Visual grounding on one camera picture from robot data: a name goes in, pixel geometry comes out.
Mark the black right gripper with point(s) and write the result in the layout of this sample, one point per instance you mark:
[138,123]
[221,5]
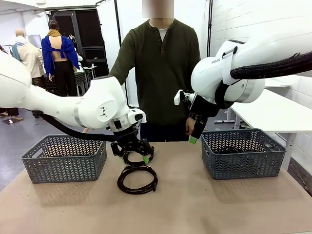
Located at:
[202,108]

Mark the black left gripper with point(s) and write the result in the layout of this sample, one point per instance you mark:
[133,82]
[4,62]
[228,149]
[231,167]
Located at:
[128,140]

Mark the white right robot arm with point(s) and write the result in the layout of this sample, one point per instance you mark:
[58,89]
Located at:
[207,75]

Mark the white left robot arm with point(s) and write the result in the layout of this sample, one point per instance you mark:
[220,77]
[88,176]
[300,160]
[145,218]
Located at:
[102,97]

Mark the person's left hand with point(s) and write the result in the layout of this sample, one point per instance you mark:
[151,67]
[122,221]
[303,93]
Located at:
[189,126]

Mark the person's right hand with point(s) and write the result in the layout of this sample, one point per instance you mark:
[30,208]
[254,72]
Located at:
[89,130]

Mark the black wristwatch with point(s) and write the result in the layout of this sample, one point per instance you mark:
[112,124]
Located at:
[190,116]

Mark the grey plastic lattice basket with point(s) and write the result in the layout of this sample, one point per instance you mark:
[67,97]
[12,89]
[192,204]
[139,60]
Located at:
[243,165]
[63,168]

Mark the person in green sweater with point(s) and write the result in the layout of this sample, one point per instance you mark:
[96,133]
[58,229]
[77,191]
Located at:
[165,73]

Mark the background white desk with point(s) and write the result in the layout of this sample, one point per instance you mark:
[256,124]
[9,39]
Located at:
[91,68]

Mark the black light stand pole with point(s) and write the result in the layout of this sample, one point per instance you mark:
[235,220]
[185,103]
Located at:
[209,24]

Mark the white photo backdrop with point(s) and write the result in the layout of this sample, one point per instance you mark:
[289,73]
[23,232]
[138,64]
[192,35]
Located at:
[109,36]

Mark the white humanoid robot figure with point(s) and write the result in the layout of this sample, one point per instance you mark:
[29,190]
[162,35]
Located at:
[77,45]

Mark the black backdrop stand pole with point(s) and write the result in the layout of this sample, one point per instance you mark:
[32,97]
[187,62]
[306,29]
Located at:
[118,24]

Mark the dark glass door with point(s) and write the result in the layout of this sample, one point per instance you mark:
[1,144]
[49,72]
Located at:
[90,29]

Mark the mannequin with blue jacket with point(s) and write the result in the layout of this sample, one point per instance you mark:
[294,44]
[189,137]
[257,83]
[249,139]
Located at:
[48,51]

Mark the mannequin with beige jacket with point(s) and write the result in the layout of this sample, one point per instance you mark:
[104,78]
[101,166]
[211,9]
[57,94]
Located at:
[26,56]

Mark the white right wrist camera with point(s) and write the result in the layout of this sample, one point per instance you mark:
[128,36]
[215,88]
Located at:
[178,98]

